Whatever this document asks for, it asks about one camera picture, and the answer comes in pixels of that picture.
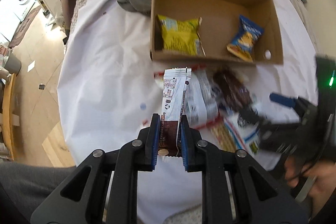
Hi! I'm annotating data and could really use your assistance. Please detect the white cabinet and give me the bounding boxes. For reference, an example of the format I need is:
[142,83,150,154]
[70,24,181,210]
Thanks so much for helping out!
[37,0,64,28]

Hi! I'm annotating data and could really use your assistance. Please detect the dark brown snack packet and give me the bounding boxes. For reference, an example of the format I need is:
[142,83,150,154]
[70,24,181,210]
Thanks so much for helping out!
[213,68,252,112]

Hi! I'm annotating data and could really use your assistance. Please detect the large white red snack bag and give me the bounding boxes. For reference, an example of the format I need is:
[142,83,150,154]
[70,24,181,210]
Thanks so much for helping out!
[154,65,219,129]

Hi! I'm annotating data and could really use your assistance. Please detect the white bed sheet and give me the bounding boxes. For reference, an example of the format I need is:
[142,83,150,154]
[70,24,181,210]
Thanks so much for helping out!
[56,0,320,224]

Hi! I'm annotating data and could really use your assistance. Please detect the blue chips bag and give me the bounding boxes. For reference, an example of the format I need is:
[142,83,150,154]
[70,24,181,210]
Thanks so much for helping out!
[227,15,264,62]

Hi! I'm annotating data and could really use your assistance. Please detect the brown cardboard box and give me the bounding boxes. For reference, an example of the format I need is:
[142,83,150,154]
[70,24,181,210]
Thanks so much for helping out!
[151,0,284,65]

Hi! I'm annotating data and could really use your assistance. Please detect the grey trash bin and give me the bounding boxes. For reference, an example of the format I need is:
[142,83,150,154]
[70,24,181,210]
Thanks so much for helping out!
[2,52,22,74]

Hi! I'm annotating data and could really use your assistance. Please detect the white blue snack bag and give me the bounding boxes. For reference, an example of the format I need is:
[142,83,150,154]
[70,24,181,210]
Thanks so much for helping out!
[210,113,260,157]

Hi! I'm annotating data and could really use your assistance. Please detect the yellow snack bag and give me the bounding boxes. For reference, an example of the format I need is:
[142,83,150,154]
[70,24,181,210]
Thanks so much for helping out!
[157,15,205,56]

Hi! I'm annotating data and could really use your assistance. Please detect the wooden furniture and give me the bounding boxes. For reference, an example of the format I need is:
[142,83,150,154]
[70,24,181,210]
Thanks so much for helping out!
[1,74,20,161]

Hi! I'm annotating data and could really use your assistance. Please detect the brown white snack bar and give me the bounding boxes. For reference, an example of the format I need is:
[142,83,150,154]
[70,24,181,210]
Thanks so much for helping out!
[158,68,192,157]

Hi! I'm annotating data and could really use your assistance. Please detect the person's right hand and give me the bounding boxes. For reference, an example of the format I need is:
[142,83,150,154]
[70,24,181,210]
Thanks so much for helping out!
[284,157,335,216]

